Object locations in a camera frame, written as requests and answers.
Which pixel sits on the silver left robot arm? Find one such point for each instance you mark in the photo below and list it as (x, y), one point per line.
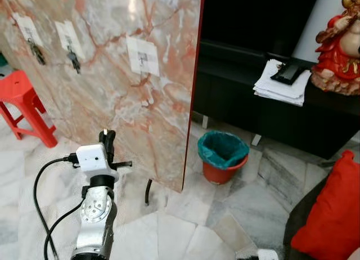
(97, 215)

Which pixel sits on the white hook label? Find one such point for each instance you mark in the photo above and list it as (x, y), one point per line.
(143, 56)
(68, 35)
(25, 26)

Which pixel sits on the pink marble pattern board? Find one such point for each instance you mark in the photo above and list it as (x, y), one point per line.
(112, 102)

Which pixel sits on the dark hanging key bunch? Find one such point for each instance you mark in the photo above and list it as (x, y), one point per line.
(37, 53)
(73, 60)

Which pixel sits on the white console leg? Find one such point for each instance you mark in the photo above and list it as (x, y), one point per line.
(205, 121)
(256, 140)

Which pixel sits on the red plastic stool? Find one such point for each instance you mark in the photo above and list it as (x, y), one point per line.
(22, 91)

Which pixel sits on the red waste bin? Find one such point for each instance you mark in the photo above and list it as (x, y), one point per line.
(222, 174)

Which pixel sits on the green bin liner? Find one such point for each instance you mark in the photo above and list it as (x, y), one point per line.
(222, 147)

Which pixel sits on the red cushion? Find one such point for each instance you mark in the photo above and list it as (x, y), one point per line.
(332, 215)

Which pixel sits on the red buddha statue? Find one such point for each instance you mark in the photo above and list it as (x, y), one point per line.
(337, 57)

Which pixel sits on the black TV console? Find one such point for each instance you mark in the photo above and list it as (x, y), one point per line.
(281, 122)

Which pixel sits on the black tray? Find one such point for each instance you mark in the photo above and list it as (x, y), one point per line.
(288, 73)

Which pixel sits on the white paper stack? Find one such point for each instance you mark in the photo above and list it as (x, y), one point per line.
(278, 91)

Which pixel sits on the black television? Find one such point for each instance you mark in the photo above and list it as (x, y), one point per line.
(253, 18)

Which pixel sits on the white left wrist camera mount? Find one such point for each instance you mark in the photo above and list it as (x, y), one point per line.
(91, 157)

